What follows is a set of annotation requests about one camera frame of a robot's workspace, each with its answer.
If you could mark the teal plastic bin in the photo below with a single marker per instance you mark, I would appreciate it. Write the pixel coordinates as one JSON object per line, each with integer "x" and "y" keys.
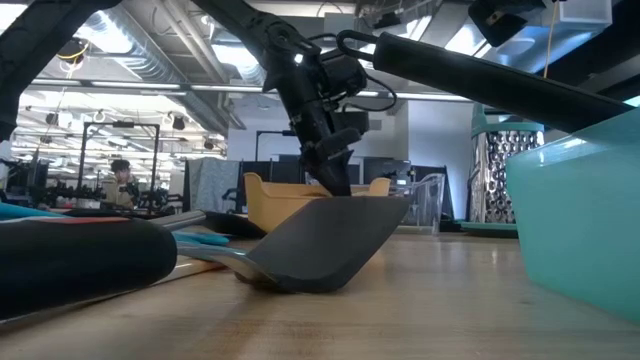
{"x": 575, "y": 225}

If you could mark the person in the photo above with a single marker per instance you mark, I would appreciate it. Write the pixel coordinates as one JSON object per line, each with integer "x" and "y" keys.
{"x": 120, "y": 185}

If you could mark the black solid turner red button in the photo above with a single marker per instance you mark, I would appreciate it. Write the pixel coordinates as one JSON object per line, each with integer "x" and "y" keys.
{"x": 325, "y": 245}

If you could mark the black gantry frame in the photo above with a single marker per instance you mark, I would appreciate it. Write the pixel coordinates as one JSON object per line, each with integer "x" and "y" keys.
{"x": 257, "y": 145}

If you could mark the black rack frame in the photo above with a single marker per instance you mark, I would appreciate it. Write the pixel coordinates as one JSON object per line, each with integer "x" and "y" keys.
{"x": 82, "y": 160}

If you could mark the grey fabric partition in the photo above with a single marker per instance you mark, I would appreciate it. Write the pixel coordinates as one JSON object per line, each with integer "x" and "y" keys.
{"x": 210, "y": 185}

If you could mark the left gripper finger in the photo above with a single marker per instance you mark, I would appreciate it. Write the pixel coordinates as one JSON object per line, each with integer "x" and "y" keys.
{"x": 330, "y": 175}

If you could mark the teal silicone spatula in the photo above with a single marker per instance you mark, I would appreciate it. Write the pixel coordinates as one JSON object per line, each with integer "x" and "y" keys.
{"x": 200, "y": 238}

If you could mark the silver ceiling duct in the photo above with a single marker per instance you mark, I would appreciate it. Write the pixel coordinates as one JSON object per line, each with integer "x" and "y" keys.
{"x": 150, "y": 50}

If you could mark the orange plastic bin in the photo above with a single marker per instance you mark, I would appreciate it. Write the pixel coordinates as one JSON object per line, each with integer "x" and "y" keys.
{"x": 275, "y": 205}

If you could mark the clear plastic bin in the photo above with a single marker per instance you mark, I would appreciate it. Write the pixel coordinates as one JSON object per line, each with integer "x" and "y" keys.
{"x": 425, "y": 205}

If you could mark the yellow black ceiling reel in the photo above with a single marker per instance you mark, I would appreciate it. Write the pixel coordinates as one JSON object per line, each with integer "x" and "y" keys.
{"x": 72, "y": 50}

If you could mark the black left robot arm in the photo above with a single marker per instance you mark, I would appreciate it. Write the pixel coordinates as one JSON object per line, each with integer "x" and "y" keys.
{"x": 30, "y": 50}

